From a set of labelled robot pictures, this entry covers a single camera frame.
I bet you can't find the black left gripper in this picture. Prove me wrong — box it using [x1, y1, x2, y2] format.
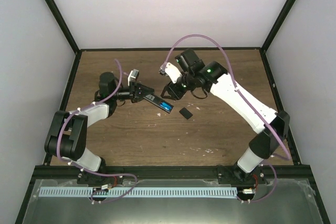
[111, 82, 154, 103]

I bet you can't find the black remote control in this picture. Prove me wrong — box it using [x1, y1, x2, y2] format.
[145, 94, 174, 114]

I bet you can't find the blue battery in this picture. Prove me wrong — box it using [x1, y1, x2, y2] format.
[160, 102, 172, 111]

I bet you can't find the black battery cover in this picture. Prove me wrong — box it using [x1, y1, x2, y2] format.
[179, 108, 193, 120]

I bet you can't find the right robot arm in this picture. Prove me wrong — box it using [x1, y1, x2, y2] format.
[160, 49, 290, 184]

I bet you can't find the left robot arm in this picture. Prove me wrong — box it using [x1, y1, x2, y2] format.
[44, 69, 155, 184]

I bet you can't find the metal front plate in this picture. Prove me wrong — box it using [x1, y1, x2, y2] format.
[23, 179, 323, 223]

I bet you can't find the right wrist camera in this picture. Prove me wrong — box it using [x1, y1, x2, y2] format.
[159, 62, 182, 83]

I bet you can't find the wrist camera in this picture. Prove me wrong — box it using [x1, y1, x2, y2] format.
[159, 62, 182, 83]
[128, 69, 139, 86]

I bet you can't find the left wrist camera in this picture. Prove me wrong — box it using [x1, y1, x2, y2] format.
[128, 69, 139, 86]

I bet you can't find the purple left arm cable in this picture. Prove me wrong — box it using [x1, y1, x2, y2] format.
[56, 59, 139, 205]

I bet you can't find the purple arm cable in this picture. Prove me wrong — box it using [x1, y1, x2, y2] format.
[164, 34, 291, 204]
[56, 59, 139, 205]

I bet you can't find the light blue slotted cable duct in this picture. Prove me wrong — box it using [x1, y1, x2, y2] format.
[38, 187, 237, 199]

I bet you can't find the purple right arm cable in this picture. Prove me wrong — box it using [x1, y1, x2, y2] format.
[164, 34, 291, 204]

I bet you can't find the black enclosure frame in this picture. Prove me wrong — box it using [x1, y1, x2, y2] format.
[14, 0, 330, 224]

